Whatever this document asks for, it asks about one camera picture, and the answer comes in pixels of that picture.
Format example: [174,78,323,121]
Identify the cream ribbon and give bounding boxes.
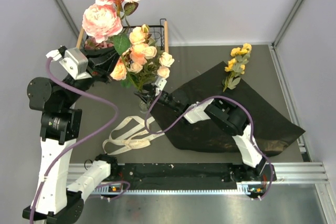
[102,116,165,156]

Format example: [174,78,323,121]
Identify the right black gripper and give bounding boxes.
[135,83,180,112]

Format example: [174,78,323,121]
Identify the small cream rosebud stem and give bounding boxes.
[142,51,175,84]

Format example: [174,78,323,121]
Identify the pink rose stem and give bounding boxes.
[84,37,113,50]

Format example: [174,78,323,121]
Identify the black wrapping paper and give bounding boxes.
[151,62,305,156]

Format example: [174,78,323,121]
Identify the black wire basket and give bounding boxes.
[76,18,169,52]

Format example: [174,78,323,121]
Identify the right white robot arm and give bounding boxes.
[134,84,275,180]

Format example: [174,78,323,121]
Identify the grey cable duct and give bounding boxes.
[91,183,265,197]

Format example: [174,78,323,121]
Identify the large pink peony stem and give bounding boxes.
[82,0,140,45]

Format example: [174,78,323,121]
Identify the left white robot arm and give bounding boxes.
[23,46,119,223]

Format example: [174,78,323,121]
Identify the clear glass vase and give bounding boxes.
[136,91,149,113]

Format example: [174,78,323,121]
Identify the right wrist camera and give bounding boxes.
[154,77,167,91]

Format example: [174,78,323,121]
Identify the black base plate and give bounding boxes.
[108,163,266,182]

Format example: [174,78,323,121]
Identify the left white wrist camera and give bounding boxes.
[46,46,91,80]

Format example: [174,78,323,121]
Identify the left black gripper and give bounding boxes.
[62,42,125,106]

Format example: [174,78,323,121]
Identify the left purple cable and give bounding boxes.
[28,57,131,223]

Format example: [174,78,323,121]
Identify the purple cable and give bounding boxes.
[143,91,276,201]
[28,57,131,223]

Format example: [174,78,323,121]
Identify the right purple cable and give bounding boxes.
[143,91,276,201]

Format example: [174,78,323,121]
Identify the peach peony flower stem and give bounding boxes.
[110,24,158,91]

